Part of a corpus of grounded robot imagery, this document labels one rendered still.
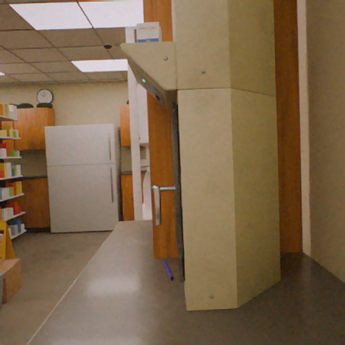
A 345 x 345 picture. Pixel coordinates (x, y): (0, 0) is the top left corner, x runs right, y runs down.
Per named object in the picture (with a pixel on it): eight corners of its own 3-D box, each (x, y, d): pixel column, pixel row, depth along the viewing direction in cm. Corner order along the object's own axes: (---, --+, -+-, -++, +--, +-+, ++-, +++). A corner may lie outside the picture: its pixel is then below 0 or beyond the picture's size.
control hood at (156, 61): (175, 109, 101) (174, 76, 101) (177, 89, 69) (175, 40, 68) (137, 111, 101) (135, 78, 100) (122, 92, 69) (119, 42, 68)
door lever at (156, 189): (177, 225, 74) (177, 222, 77) (175, 182, 74) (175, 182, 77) (153, 226, 74) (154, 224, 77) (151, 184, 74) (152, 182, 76)
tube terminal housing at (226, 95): (261, 258, 104) (254, 6, 100) (302, 305, 72) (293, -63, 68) (182, 262, 104) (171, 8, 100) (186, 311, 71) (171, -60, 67)
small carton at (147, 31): (162, 55, 79) (161, 29, 78) (159, 48, 74) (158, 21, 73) (141, 56, 79) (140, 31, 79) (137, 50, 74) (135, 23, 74)
